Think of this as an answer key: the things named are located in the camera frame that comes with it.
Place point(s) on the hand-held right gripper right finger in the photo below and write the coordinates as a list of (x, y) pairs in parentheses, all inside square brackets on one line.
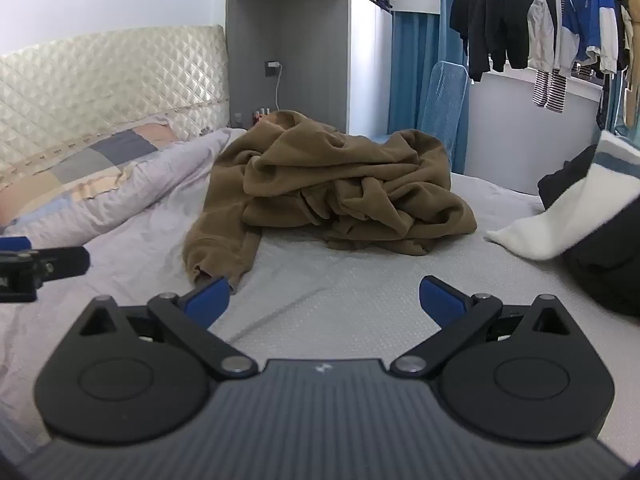
[(440, 300)]

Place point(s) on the striped hanging shirt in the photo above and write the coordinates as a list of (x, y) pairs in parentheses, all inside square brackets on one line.
[(547, 90)]

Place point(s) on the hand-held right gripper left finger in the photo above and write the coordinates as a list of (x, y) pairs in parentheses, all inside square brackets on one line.
[(210, 296)]

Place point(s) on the blue curtain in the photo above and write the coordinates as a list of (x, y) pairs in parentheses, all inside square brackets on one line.
[(410, 60)]

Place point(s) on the brown hoodie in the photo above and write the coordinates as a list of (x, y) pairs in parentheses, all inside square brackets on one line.
[(350, 185)]

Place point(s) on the white sweater with blue stripe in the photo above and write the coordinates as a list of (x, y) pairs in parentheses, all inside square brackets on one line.
[(560, 220)]

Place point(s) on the grey wardrobe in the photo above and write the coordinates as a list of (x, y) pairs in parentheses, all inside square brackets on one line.
[(300, 35)]

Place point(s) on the patchwork pillow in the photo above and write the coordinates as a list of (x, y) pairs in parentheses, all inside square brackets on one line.
[(90, 160)]

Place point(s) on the black hanging garment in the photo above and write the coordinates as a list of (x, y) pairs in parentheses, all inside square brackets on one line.
[(492, 10)]

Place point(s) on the wall socket with charger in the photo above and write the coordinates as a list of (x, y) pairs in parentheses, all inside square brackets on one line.
[(272, 67)]

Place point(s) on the grey white hanging jacket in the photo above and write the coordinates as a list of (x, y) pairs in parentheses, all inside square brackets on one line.
[(542, 35)]

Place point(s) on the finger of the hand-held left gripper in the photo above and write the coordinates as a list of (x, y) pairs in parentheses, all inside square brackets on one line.
[(15, 243), (65, 261)]

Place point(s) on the cluster of small bottles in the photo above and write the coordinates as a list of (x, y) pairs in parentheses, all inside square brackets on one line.
[(261, 115)]

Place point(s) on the cream quilted headboard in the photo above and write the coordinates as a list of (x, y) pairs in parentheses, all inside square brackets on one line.
[(100, 75)]

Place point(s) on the grey textured bed sheet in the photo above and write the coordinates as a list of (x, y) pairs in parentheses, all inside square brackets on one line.
[(350, 280)]

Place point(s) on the blue white hanging shirt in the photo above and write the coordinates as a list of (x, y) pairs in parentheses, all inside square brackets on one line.
[(590, 0)]

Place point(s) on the lavender duvet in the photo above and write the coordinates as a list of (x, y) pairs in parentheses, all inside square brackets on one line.
[(125, 195)]

